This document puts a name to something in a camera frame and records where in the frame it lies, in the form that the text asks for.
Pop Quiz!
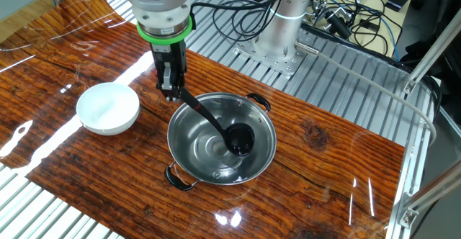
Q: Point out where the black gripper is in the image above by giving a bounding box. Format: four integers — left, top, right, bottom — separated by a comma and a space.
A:
149, 40, 189, 104

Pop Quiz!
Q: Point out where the black plastic ladle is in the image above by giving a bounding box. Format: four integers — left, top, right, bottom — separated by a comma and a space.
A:
179, 86, 256, 158

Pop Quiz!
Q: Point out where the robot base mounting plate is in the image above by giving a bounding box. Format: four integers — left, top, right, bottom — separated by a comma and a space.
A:
234, 30, 308, 77

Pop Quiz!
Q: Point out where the white ceramic bowl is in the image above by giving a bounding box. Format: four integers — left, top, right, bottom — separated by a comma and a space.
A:
76, 82, 140, 136

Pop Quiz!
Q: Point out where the black cylindrical device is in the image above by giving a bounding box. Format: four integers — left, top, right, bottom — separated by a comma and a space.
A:
323, 10, 353, 40

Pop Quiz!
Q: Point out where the glossy wood-grain mat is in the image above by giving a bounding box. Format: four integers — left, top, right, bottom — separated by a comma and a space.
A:
0, 0, 406, 239

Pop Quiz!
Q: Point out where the beige wooden desk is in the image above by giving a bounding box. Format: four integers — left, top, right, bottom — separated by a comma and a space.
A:
313, 0, 419, 58

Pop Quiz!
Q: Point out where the black rectangular box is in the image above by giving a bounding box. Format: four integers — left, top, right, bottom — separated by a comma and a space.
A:
384, 0, 413, 13

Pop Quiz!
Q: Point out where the green flange ring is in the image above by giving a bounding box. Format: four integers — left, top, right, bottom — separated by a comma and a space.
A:
135, 14, 194, 47

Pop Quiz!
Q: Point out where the steel two-handled pot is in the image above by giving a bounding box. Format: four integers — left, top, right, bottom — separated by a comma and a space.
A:
164, 91, 278, 192

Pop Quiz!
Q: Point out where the black cable bundle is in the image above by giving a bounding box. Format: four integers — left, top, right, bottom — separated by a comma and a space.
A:
189, 0, 286, 42

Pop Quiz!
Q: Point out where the grey hose cable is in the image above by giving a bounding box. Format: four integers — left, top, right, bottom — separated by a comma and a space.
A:
294, 41, 438, 146

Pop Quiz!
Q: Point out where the black desk cable tangle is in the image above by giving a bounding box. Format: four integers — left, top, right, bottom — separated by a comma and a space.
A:
305, 0, 404, 58

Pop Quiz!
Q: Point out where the blue cable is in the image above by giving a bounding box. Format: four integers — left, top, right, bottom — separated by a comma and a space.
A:
379, 14, 402, 62

